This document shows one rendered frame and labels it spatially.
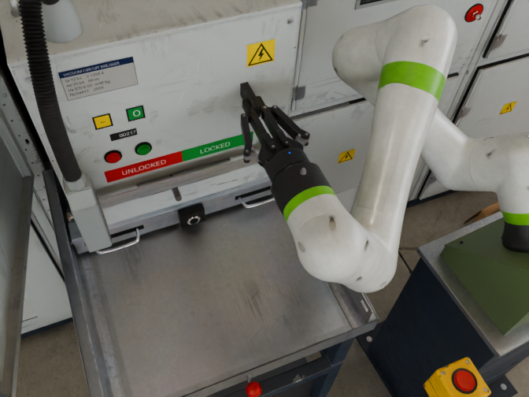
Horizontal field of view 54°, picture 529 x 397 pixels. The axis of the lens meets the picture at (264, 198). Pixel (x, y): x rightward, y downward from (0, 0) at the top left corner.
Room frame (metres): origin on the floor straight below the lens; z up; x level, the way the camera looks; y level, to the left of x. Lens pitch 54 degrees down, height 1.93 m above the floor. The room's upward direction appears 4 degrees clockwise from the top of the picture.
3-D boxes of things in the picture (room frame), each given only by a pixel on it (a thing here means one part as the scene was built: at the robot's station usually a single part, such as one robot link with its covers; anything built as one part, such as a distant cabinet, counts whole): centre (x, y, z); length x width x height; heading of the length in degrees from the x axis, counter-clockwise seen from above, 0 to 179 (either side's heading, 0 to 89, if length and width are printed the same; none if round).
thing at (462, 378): (0.34, -0.42, 0.90); 0.04 x 0.04 x 0.02
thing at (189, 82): (0.71, 0.18, 1.15); 0.48 x 0.01 x 0.48; 116
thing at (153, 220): (0.72, 0.18, 0.90); 0.54 x 0.05 x 0.06; 116
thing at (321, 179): (0.53, -0.06, 1.23); 0.09 x 0.06 x 0.12; 116
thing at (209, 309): (0.66, 0.15, 0.82); 0.68 x 0.62 x 0.06; 26
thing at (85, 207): (0.56, 0.34, 1.09); 0.08 x 0.05 x 0.17; 26
